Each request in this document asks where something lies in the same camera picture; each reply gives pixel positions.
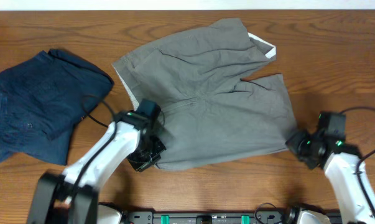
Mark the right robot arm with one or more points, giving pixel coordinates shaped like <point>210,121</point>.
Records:
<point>342,163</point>

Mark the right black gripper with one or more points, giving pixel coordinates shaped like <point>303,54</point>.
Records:
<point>293,144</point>

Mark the folded navy blue shorts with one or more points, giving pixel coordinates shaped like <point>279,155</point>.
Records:
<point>43,99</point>

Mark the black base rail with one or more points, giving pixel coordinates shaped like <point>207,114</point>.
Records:
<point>218,217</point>

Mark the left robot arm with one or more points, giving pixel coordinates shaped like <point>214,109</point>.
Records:
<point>72,196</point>

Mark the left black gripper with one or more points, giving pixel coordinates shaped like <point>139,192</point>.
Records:
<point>142,164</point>

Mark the grey shorts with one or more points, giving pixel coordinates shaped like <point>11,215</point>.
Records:
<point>212,111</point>

